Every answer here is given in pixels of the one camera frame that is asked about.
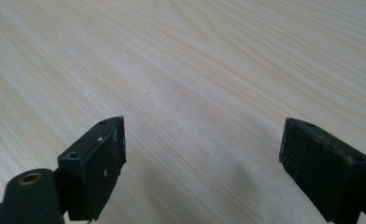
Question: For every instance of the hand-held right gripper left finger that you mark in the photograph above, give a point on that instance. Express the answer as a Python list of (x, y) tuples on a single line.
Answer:
[(92, 174)]

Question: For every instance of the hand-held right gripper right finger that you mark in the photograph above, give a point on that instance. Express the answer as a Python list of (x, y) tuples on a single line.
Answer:
[(324, 174)]

